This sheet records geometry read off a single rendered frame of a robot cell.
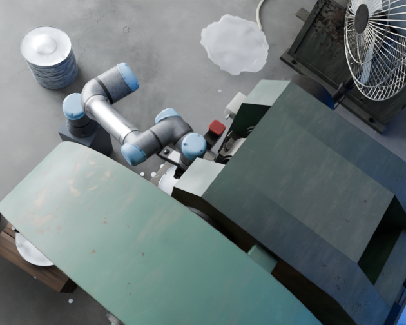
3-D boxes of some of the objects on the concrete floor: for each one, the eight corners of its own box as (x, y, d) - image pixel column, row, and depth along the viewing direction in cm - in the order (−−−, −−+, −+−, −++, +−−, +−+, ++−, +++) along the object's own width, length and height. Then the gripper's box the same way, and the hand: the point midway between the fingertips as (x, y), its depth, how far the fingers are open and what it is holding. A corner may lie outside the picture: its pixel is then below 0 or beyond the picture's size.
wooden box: (12, 255, 211) (-12, 247, 179) (55, 199, 225) (40, 182, 192) (72, 293, 209) (58, 293, 177) (112, 235, 223) (106, 224, 190)
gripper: (193, 179, 126) (187, 195, 146) (209, 160, 129) (200, 178, 149) (173, 164, 127) (169, 182, 147) (189, 145, 130) (183, 165, 150)
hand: (180, 175), depth 147 cm, fingers closed
